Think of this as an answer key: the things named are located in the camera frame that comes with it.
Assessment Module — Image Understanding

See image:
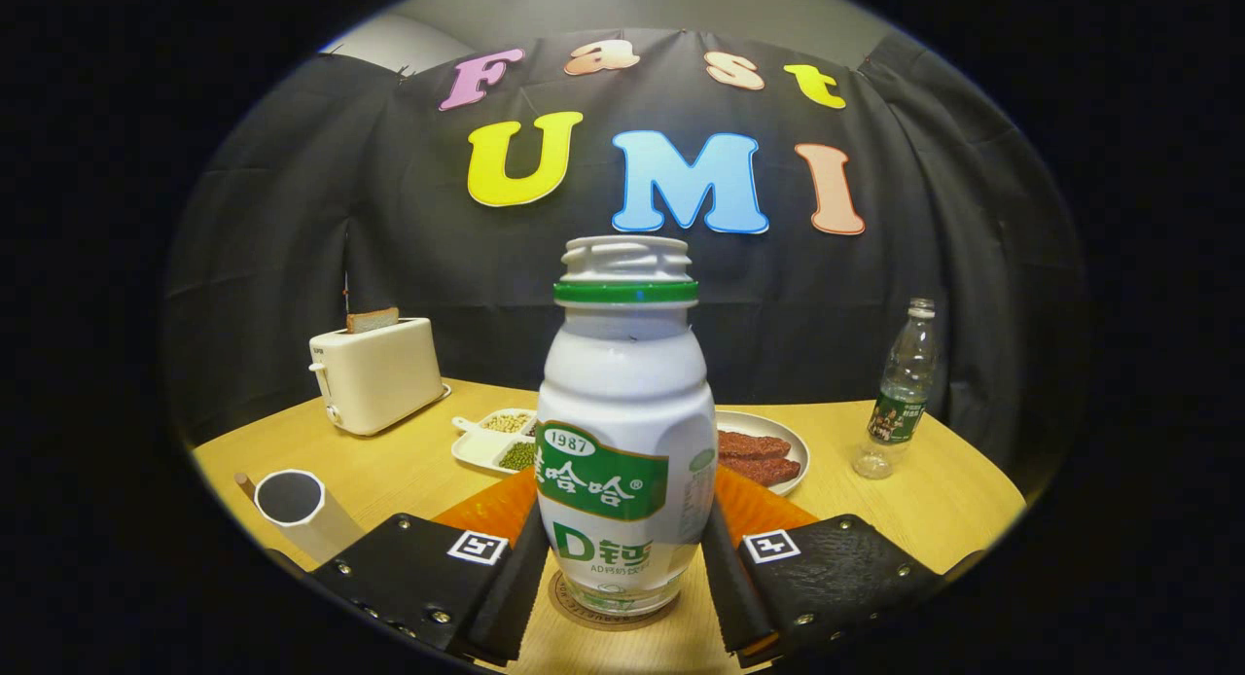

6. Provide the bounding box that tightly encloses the round wooden coaster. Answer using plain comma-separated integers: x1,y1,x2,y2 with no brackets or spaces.
547,568,682,632

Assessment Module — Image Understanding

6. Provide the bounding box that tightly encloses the wooden table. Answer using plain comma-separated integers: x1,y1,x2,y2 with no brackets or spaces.
192,376,1028,675

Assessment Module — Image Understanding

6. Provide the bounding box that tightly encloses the white divided bean dish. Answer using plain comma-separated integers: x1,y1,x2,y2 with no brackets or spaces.
450,408,541,476

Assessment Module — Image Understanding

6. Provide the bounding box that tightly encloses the white juice bottle green label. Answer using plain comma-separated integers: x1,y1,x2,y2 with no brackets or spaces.
536,234,719,618

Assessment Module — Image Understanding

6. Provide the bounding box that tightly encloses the red meat strip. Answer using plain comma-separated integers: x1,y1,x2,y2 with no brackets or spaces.
720,453,801,487
718,430,793,459

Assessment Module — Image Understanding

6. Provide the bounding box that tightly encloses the white round plate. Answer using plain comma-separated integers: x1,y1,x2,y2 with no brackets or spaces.
715,409,811,497

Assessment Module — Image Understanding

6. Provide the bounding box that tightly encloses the cream toaster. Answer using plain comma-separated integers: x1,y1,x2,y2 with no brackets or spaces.
308,317,451,437

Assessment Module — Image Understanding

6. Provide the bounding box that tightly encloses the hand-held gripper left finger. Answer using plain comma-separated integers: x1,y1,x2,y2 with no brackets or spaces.
306,466,551,668

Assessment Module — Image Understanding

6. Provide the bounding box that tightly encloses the clear plastic water bottle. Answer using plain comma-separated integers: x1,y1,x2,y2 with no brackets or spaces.
853,298,941,480

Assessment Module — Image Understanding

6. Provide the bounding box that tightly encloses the white cup wooden handle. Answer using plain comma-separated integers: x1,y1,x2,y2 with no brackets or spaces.
233,469,366,564

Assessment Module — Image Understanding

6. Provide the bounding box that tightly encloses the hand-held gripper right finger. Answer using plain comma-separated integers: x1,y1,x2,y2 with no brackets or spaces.
700,466,944,668

